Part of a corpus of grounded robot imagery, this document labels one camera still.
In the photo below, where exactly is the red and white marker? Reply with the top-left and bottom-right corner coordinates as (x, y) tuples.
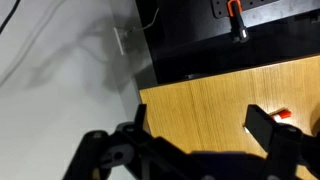
(244, 108), (292, 133)

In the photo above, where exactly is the orange black clamp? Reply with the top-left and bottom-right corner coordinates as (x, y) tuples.
(227, 0), (249, 43)

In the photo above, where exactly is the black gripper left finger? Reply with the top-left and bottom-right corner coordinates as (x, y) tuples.
(63, 104), (187, 180)

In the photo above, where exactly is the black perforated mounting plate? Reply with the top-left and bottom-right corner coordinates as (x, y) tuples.
(210, 0), (278, 19)

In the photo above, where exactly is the teal bowl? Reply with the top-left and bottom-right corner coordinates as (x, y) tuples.
(310, 104), (320, 136)

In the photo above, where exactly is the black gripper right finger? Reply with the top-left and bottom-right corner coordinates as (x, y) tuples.
(245, 104), (320, 180)

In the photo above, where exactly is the white wall outlet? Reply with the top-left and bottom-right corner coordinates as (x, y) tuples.
(114, 27), (128, 55)

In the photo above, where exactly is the black cable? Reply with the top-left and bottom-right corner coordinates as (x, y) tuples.
(0, 0), (22, 35)

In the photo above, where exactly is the white cable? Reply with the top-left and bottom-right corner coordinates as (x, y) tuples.
(129, 7), (160, 33)

